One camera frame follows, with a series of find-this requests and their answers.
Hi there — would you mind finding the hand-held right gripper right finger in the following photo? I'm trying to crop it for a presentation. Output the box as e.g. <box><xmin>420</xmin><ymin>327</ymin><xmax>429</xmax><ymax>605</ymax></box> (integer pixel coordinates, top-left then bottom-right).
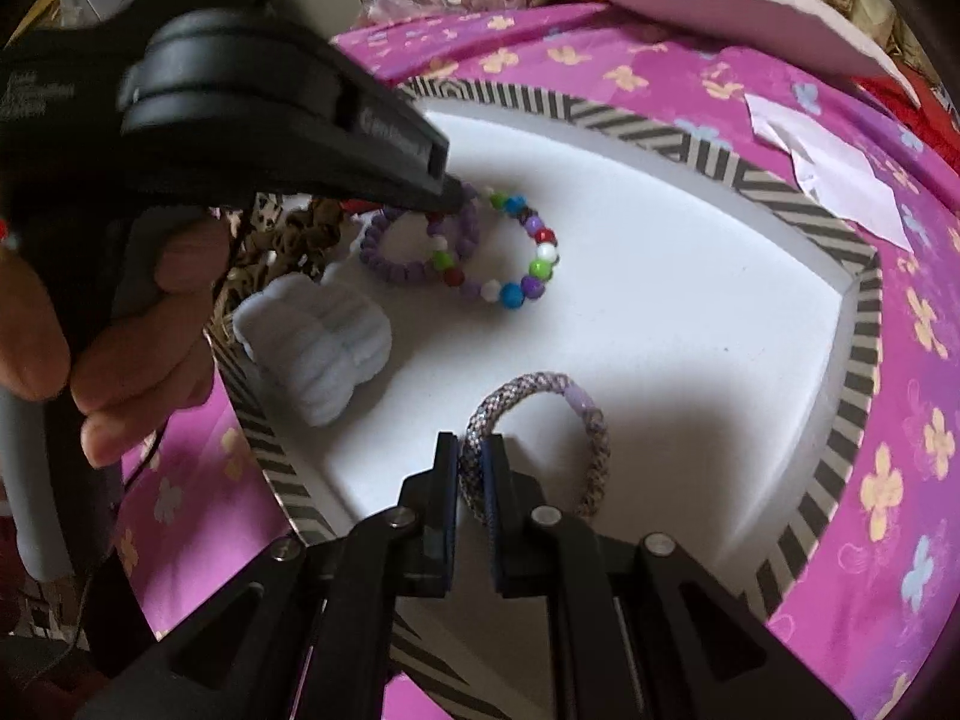
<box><xmin>484</xmin><ymin>435</ymin><xmax>856</xmax><ymax>720</ymax></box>

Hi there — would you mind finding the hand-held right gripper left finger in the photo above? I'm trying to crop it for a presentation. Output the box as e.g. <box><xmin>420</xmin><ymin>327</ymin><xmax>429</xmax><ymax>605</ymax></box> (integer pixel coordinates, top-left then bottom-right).
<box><xmin>82</xmin><ymin>432</ymin><xmax>461</xmax><ymax>720</ymax></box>

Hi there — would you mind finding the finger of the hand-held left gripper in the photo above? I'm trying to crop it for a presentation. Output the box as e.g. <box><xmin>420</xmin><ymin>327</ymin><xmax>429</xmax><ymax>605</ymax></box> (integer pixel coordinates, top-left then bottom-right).
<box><xmin>330</xmin><ymin>60</ymin><xmax>470</xmax><ymax>214</ymax></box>

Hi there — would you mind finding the purple bead bracelet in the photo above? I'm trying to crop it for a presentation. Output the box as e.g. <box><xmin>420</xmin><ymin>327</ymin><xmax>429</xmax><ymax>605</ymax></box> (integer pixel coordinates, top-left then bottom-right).
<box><xmin>358</xmin><ymin>181</ymin><xmax>482</xmax><ymax>287</ymax></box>

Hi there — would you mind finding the lilac braided bracelet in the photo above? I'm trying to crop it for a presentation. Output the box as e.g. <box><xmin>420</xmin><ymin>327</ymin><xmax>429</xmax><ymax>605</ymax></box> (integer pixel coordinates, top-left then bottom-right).
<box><xmin>459</xmin><ymin>371</ymin><xmax>610</xmax><ymax>518</ymax></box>

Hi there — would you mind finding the striped cardboard box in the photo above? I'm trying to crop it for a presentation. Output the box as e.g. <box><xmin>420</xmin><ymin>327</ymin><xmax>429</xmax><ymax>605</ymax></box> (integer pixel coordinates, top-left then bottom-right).
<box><xmin>202</xmin><ymin>75</ymin><xmax>884</xmax><ymax>720</ymax></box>

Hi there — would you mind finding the person's left hand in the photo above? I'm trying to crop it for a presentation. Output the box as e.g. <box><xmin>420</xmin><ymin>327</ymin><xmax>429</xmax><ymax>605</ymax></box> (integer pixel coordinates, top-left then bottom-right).
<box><xmin>0</xmin><ymin>216</ymin><xmax>235</xmax><ymax>470</ymax></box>

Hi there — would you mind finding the brown hair scrunchie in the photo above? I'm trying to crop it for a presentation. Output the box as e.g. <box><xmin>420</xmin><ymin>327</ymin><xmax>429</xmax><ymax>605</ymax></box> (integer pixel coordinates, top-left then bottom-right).
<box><xmin>274</xmin><ymin>199</ymin><xmax>368</xmax><ymax>275</ymax></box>

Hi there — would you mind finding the leopard print hair band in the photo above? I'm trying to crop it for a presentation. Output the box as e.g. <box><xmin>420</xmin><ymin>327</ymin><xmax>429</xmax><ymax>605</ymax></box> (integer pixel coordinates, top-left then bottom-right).
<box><xmin>206</xmin><ymin>193</ymin><xmax>290</xmax><ymax>346</ymax></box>

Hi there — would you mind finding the light blue fluffy scrunchie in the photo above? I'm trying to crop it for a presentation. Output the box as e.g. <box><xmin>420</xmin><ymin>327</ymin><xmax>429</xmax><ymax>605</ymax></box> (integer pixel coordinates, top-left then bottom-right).
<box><xmin>232</xmin><ymin>275</ymin><xmax>393</xmax><ymax>428</ymax></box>

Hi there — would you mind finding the white pink flat cushion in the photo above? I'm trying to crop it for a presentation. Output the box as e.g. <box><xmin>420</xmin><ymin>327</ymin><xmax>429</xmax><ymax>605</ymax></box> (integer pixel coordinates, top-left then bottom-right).
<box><xmin>550</xmin><ymin>0</ymin><xmax>922</xmax><ymax>110</ymax></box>

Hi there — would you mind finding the white folded paper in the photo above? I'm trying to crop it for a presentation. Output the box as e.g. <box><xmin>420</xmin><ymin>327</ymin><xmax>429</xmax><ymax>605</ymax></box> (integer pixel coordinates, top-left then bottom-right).
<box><xmin>745</xmin><ymin>94</ymin><xmax>914</xmax><ymax>254</ymax></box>

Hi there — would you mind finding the red ruffled pillow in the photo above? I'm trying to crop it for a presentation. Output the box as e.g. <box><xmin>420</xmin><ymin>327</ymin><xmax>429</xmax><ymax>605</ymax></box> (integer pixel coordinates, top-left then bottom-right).
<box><xmin>855</xmin><ymin>64</ymin><xmax>960</xmax><ymax>136</ymax></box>

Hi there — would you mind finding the multicolour bead bracelet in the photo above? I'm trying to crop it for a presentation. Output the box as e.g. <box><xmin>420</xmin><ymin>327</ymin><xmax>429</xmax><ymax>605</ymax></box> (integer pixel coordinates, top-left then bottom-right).
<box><xmin>426</xmin><ymin>191</ymin><xmax>562</xmax><ymax>310</ymax></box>

